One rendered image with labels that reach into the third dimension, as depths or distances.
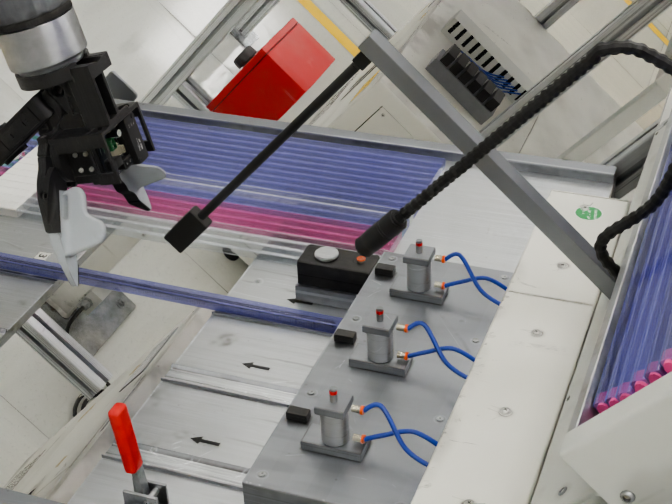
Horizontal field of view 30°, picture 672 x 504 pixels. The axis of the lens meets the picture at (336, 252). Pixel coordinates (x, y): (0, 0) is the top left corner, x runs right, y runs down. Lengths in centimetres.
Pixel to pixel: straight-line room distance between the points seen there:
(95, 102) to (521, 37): 183
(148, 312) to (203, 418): 145
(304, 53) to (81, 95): 83
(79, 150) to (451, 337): 38
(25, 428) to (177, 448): 121
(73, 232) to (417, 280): 33
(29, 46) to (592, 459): 64
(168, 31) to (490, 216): 185
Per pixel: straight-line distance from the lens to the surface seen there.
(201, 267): 271
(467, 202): 141
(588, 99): 295
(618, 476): 77
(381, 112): 240
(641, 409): 74
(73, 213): 120
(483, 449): 95
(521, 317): 109
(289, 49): 195
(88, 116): 118
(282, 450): 99
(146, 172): 128
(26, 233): 142
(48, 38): 116
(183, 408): 113
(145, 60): 302
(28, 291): 132
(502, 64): 265
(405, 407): 102
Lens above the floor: 183
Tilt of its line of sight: 37 degrees down
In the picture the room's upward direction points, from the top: 50 degrees clockwise
